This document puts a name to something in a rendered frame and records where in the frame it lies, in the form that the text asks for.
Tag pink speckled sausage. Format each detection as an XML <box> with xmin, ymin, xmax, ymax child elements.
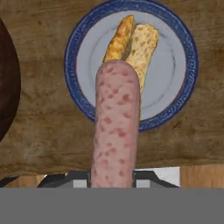
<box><xmin>90</xmin><ymin>59</ymin><xmax>142</xmax><ymax>189</ymax></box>

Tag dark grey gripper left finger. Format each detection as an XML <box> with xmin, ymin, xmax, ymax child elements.
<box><xmin>37</xmin><ymin>171</ymin><xmax>92</xmax><ymax>189</ymax></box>

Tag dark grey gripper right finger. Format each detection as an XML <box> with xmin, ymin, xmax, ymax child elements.
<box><xmin>132</xmin><ymin>170</ymin><xmax>179</xmax><ymax>189</ymax></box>

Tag yellow split bun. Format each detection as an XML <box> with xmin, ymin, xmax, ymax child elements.
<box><xmin>101</xmin><ymin>14</ymin><xmax>159</xmax><ymax>121</ymax></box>

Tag blue rimmed white plate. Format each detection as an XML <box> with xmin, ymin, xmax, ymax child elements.
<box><xmin>63</xmin><ymin>0</ymin><xmax>200</xmax><ymax>133</ymax></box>

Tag brown wooden board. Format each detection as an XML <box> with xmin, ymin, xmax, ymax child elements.
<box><xmin>0</xmin><ymin>0</ymin><xmax>224</xmax><ymax>179</ymax></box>

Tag dark brown bowl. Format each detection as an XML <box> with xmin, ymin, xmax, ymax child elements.
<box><xmin>0</xmin><ymin>17</ymin><xmax>22</xmax><ymax>143</ymax></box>

